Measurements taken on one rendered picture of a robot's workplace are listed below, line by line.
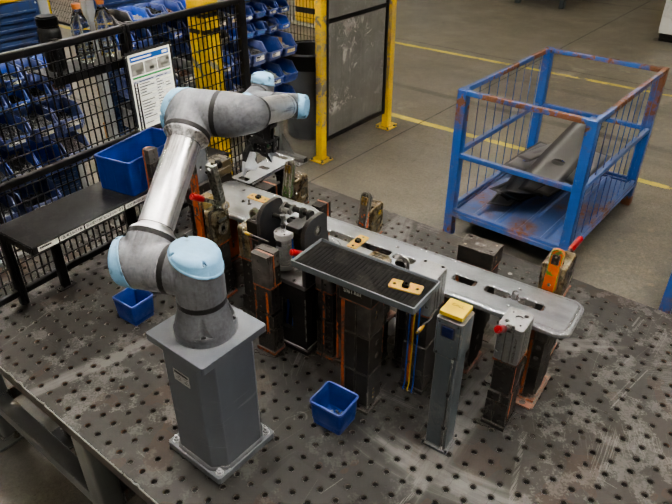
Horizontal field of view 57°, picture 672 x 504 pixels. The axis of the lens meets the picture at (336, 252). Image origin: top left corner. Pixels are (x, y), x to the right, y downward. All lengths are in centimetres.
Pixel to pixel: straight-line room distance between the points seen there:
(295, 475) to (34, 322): 113
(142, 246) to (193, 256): 13
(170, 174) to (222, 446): 69
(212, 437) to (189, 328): 32
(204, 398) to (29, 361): 84
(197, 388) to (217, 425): 13
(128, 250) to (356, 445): 81
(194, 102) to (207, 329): 56
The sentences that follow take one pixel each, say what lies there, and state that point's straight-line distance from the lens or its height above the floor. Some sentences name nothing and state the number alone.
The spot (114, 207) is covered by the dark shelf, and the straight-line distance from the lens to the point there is 230.
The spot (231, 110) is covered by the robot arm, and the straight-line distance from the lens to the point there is 159.
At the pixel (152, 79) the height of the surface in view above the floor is 133.
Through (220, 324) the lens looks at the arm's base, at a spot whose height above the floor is 115.
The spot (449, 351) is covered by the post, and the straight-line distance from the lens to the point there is 155.
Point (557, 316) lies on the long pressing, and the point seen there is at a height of 100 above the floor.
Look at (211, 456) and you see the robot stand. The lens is 171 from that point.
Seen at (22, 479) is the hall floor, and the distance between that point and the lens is 288.
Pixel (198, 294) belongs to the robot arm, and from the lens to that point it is 142.
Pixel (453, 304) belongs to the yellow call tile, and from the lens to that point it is 152.
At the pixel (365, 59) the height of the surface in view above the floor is 67.
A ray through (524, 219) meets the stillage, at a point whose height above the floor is 16.
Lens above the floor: 207
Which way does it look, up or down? 33 degrees down
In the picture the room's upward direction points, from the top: straight up
